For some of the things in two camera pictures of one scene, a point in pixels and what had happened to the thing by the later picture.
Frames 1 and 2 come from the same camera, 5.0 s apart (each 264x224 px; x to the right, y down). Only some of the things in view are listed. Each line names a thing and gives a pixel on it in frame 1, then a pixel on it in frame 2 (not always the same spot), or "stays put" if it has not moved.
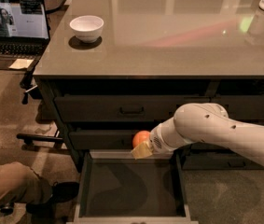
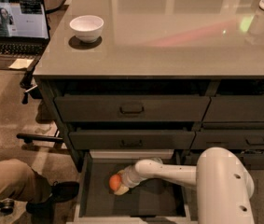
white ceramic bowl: x=87 y=27 stays put
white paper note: x=20 y=63 stays put
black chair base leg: x=28 y=138 stays put
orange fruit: x=140 y=137 → x=114 y=182
